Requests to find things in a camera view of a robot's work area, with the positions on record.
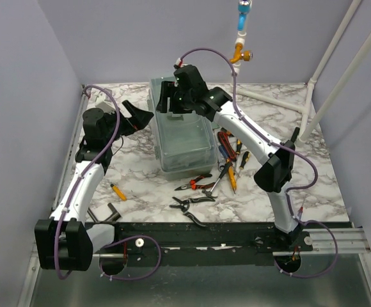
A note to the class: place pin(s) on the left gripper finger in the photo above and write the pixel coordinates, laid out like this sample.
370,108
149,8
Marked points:
140,119
131,108

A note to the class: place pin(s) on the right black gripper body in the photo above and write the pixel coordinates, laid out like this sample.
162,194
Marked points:
176,89

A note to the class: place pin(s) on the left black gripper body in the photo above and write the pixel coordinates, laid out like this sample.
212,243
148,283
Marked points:
112,123

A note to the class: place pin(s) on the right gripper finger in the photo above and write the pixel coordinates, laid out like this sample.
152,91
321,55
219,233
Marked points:
177,105
165,94

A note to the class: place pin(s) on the green tool box clear lid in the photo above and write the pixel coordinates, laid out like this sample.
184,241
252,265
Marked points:
184,143

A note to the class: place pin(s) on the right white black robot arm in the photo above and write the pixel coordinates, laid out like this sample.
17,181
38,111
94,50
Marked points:
275,157

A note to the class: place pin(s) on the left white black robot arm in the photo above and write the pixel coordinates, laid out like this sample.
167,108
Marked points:
62,240

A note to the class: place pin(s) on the orange long nose pliers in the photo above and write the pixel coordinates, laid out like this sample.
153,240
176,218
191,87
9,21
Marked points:
194,183

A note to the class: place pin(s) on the orange box cutter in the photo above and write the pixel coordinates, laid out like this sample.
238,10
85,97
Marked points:
231,176

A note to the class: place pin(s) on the small black claw hammer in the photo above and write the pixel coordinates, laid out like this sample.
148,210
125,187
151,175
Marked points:
209,192

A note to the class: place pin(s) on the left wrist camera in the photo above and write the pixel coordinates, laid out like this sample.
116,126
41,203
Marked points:
103,102

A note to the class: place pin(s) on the blue handle screwdriver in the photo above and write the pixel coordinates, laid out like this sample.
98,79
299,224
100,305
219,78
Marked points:
223,152

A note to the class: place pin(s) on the white pvc pipe frame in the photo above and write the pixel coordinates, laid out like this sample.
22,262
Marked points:
309,125

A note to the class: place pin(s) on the black mounting rail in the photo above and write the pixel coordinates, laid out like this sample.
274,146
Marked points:
187,245

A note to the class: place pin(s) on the aluminium rail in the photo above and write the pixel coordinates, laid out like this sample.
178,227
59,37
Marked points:
346,241

